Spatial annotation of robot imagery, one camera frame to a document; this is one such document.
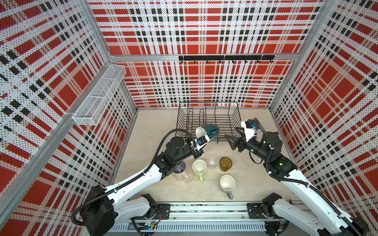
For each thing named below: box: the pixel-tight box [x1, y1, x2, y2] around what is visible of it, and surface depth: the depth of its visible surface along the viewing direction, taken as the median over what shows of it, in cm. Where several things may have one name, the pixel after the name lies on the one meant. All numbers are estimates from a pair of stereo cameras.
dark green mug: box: [195, 123, 221, 140], surface depth 70 cm
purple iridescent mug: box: [172, 160, 190, 183], surface depth 81 cm
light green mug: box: [191, 159, 208, 183], surface depth 83 cm
